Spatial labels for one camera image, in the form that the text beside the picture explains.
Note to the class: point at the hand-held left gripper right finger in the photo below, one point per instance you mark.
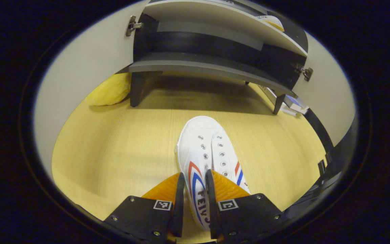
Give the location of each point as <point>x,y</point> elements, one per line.
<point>245,217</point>

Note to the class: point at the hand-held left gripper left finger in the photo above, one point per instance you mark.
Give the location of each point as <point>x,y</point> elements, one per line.
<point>141,217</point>

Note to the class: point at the white canvas shoe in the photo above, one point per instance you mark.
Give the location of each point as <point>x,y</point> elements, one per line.
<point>273,23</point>
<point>201,135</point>

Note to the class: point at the grey cabinet door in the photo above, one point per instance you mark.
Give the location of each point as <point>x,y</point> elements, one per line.
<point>80,67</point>
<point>330,95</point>

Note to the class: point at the grey shoe cabinet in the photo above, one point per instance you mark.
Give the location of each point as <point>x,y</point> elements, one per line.
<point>208,66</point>

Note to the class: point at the white and blue box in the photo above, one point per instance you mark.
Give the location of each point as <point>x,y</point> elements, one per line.
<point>295,103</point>

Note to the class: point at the yellow plush toy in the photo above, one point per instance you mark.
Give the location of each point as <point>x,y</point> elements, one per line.
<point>110,91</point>

